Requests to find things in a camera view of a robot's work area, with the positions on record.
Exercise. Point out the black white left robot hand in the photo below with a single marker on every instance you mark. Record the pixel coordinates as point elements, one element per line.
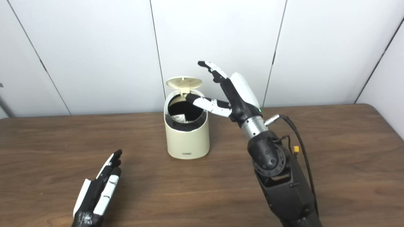
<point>94,195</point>

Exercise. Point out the cream-colored tabletop bin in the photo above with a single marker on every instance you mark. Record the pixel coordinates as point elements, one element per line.
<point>187,142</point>

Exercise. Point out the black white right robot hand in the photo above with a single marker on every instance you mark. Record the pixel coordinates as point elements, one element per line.
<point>243,97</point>

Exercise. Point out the white green milk carton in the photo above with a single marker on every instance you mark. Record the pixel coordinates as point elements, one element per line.
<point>179,118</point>

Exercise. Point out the cream round bin lid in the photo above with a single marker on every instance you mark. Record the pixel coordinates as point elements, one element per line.
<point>184,82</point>

